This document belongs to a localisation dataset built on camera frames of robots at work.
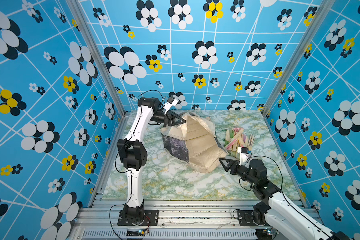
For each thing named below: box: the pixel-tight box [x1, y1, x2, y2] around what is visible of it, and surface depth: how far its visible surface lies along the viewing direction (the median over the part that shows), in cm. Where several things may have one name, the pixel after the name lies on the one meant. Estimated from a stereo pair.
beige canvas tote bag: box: [161, 112, 229, 173], surface depth 86 cm
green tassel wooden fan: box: [224, 127, 244, 150], surface depth 102 cm
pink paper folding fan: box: [233, 127, 244, 142], surface depth 105 cm
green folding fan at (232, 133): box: [229, 129, 235, 138], surface depth 108 cm
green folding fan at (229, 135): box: [224, 129, 234, 148], surface depth 108 cm
